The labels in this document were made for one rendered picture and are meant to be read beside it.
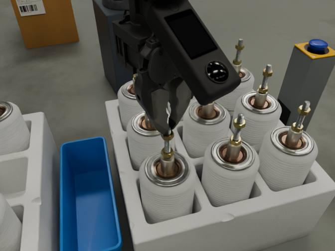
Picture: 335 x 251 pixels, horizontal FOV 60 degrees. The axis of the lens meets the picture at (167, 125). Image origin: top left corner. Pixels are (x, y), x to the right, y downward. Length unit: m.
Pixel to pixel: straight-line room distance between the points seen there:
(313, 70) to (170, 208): 0.45
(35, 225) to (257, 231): 0.40
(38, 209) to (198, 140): 0.32
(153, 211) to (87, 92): 0.69
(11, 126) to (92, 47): 0.84
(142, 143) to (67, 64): 0.83
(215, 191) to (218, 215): 0.04
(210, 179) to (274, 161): 0.12
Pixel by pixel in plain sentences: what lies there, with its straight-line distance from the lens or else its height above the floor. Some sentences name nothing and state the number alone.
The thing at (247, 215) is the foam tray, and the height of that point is 0.17.
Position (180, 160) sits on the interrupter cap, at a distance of 0.49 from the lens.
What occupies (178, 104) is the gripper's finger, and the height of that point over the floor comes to 0.39.
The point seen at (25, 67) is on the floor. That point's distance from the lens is 1.36.
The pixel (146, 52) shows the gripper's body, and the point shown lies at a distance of 0.32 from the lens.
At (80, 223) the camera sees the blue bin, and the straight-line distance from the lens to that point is 0.74.
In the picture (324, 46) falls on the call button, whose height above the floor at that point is 0.33.
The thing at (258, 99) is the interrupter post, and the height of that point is 0.27.
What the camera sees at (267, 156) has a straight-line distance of 0.56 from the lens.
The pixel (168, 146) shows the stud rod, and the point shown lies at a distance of 0.44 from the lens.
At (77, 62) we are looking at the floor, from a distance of 1.32.
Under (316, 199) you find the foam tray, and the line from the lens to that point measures 0.62.
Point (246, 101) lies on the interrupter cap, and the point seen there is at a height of 0.25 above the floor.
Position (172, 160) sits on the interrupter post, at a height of 0.28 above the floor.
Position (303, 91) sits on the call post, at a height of 0.23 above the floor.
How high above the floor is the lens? 0.63
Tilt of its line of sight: 42 degrees down
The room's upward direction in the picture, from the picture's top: straight up
